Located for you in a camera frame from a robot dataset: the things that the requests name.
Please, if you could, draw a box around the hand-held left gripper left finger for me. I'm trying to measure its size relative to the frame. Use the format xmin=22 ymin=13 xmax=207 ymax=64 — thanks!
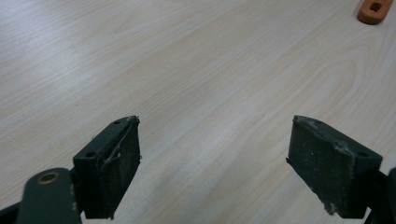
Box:
xmin=72 ymin=115 xmax=142 ymax=220

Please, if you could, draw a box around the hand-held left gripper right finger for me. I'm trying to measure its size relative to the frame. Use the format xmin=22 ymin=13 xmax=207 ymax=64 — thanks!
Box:
xmin=286 ymin=115 xmax=383 ymax=219

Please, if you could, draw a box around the orange wooden handle with slot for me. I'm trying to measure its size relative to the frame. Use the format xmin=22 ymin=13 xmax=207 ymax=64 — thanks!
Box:
xmin=356 ymin=0 xmax=394 ymax=26

